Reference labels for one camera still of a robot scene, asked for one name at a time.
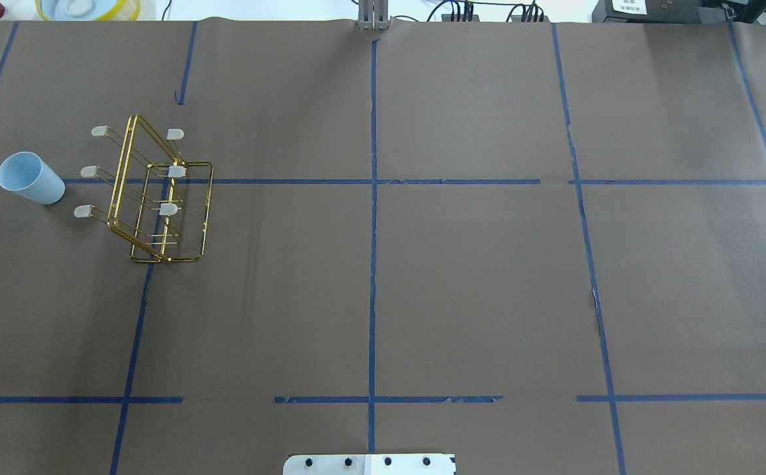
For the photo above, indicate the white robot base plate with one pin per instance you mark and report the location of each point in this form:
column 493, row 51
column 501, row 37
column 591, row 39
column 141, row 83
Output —
column 391, row 463

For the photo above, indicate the brown paper table cover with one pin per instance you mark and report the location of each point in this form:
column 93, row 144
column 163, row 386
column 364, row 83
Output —
column 539, row 247

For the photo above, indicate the yellow rimmed bowl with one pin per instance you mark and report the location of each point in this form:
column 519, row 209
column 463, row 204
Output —
column 104, row 11

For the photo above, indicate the white round object in bowl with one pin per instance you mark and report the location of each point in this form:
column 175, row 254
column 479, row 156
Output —
column 79, row 8

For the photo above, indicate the aluminium frame post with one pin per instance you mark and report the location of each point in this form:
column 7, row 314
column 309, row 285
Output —
column 373, row 14

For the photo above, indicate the gold wire cup holder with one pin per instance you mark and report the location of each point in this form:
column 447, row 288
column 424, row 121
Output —
column 148, row 205

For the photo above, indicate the light blue plastic cup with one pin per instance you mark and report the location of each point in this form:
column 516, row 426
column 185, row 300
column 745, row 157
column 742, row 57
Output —
column 28, row 176

